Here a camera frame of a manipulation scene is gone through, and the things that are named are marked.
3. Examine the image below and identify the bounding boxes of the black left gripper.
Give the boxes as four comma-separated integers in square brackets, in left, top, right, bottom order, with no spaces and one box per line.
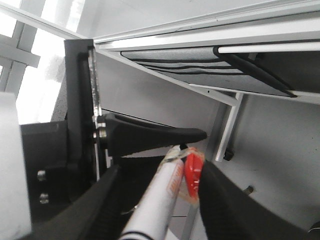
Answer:
[20,39,107,223]

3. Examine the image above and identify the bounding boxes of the white metal stand frame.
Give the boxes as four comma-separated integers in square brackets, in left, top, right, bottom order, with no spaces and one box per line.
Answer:
[94,11,320,161]

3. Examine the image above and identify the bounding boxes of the grey fabric shelf mat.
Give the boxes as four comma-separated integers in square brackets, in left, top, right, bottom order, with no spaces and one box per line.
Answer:
[120,46,295,98]

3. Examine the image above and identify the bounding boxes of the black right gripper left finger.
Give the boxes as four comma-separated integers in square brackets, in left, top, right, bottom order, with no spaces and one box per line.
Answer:
[32,165,120,240]

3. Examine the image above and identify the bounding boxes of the white whiteboard marker pen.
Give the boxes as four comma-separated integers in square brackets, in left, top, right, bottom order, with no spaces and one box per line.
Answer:
[119,145,184,240]

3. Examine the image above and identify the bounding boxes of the red round magnet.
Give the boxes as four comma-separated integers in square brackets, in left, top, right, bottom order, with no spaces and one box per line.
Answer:
[184,147,205,204]

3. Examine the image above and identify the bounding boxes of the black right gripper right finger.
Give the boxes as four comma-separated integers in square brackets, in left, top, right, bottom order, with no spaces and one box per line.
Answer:
[198,161,312,240]

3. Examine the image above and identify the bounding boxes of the whiteboard with aluminium frame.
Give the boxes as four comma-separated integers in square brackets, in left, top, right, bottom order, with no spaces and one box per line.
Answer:
[0,0,320,52]

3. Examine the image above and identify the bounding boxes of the white horizontal metal rod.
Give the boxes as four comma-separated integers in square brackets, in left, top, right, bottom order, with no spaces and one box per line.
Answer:
[217,41,320,54]

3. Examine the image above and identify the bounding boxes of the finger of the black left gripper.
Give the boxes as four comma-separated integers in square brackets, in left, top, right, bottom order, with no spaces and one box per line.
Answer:
[103,113,207,157]

